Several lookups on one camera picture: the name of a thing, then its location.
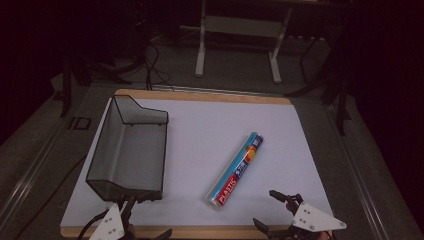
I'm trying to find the white table mat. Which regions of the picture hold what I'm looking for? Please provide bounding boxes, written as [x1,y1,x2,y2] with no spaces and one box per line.
[60,97,335,228]

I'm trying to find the black rectangular floor bracket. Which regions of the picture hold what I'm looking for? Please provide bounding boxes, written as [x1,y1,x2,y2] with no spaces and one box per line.
[67,116,92,131]

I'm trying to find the black floor cable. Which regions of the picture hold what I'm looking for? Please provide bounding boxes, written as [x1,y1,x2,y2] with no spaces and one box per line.
[12,154,88,240]

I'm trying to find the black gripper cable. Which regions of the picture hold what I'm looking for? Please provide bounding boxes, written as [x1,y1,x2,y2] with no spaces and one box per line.
[77,207,110,240]

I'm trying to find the grey metal floor rail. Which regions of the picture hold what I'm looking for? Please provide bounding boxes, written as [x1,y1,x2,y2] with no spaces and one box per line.
[0,108,73,231]
[326,101,393,240]

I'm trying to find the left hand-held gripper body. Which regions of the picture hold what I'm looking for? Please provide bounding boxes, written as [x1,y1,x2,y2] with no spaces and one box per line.
[88,203,134,240]

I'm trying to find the black floor cables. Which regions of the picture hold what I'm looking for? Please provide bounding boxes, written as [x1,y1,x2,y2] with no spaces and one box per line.
[143,41,175,92]

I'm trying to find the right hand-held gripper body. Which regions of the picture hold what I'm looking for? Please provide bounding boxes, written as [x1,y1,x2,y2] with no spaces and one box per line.
[269,201,348,240]

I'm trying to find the black wire mesh basket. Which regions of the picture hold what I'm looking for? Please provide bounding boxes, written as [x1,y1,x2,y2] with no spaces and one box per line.
[85,94,170,203]

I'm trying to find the white metal desk frame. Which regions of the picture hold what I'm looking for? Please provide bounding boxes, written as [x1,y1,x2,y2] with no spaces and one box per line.
[194,0,295,85]

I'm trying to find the black metal stand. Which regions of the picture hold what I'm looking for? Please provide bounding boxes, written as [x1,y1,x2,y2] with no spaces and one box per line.
[59,46,133,118]
[284,31,353,137]

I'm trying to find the blue plastic wrap roll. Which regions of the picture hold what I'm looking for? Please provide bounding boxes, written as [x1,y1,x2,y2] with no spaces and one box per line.
[203,131,265,212]

